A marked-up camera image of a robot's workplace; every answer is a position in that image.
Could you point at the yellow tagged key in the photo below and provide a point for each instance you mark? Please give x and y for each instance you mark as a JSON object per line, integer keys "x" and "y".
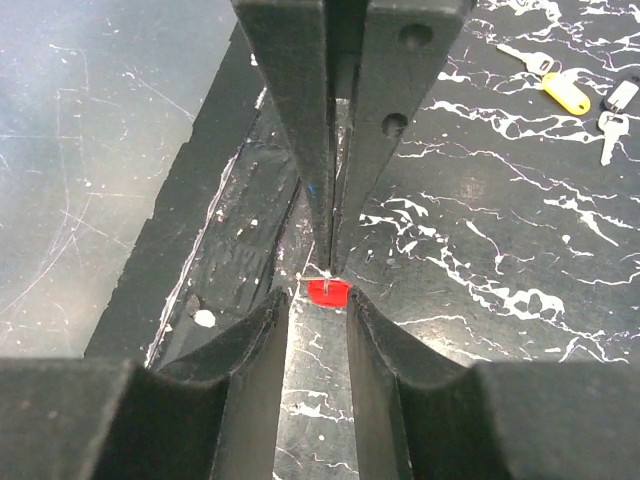
{"x": 557, "y": 85}

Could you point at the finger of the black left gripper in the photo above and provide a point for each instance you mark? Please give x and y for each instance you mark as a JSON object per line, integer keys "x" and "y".
{"x": 289, "y": 41}
{"x": 404, "y": 46}

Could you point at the red tagged key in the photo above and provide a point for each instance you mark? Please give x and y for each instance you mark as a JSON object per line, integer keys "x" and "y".
{"x": 326, "y": 292}

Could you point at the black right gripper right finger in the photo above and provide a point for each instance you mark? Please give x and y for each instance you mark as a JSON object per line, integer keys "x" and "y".
{"x": 420, "y": 415}

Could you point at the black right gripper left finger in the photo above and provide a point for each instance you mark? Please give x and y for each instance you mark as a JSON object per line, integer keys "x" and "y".
{"x": 211, "y": 414}

